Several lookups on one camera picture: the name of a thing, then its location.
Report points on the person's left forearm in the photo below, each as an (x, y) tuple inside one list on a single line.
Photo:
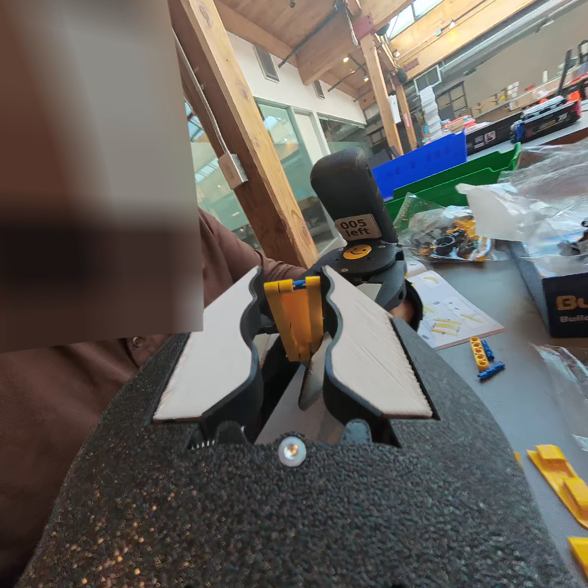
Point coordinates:
[(239, 266)]

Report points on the grey desk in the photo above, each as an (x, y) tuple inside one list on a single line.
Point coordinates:
[(514, 386)]

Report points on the cluttered workbench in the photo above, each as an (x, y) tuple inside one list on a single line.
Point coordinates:
[(542, 115)]

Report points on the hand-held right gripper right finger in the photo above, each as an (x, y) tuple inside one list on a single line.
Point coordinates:
[(381, 358)]

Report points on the short yellow beam blue pin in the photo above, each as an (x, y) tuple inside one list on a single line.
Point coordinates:
[(480, 354)]

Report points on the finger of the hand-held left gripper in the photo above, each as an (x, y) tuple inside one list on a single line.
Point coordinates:
[(266, 347), (315, 377)]

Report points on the blue kit box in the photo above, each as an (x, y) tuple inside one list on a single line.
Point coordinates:
[(560, 294)]

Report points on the wooden table leg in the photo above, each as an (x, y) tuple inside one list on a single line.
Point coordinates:
[(248, 138)]

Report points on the blue bin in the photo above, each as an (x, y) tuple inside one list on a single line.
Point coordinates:
[(418, 165)]

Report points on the clear bags inside box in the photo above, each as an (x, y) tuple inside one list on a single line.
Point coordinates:
[(542, 202)]

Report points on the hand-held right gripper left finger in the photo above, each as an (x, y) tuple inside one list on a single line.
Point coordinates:
[(207, 363)]

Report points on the plastic bag of wheel parts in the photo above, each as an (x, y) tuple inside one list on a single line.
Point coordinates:
[(446, 234)]

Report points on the open white instruction manual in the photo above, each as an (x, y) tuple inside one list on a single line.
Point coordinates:
[(450, 312)]

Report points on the yellow curved panel blue pins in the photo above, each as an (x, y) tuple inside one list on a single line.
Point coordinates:
[(294, 317)]

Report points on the green plastic bin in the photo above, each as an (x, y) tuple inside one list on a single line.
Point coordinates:
[(459, 184)]

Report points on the yellow L-shaped piece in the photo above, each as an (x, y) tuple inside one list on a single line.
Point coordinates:
[(560, 478)]

